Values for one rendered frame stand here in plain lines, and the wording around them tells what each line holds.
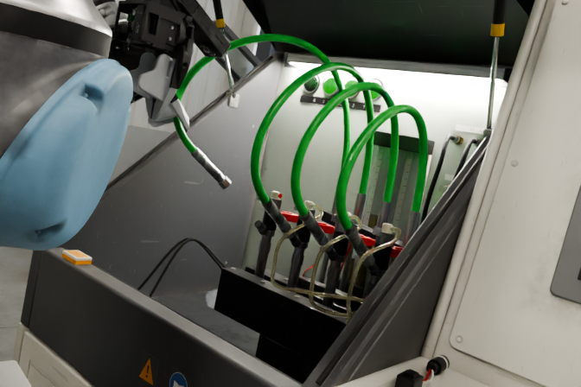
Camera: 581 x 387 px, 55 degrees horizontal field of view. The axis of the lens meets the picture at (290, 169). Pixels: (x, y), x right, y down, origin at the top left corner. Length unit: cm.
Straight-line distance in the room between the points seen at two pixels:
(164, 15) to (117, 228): 56
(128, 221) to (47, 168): 93
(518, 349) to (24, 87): 65
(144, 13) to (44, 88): 48
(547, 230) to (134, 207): 80
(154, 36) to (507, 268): 56
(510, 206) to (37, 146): 65
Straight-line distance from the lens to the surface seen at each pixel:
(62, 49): 32
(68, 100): 30
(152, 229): 126
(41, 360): 115
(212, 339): 79
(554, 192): 82
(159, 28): 79
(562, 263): 79
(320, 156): 132
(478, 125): 113
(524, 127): 86
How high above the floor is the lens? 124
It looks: 3 degrees down
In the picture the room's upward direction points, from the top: 11 degrees clockwise
